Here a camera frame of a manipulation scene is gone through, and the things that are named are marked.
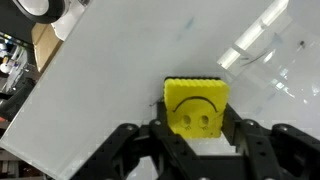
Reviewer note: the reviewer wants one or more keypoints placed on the white whiteboard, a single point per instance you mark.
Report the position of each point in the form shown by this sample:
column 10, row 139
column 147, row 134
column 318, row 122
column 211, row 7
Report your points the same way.
column 116, row 83

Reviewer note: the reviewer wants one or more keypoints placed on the yellow smiley eraser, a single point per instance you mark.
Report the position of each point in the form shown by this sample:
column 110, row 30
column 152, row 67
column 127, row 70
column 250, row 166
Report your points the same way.
column 196, row 106

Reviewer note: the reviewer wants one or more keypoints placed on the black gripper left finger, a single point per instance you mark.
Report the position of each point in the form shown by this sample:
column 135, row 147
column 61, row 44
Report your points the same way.
column 133, row 150

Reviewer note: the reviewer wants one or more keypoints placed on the idle white robot arm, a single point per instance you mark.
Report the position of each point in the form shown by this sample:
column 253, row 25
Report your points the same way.
column 36, row 6

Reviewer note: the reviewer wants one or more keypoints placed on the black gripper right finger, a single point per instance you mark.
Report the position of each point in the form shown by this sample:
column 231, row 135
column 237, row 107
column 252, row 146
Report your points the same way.
column 276, row 150

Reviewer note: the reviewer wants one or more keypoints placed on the long cardboard box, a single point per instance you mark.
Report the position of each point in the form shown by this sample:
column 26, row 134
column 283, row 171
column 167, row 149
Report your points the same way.
column 45, row 46

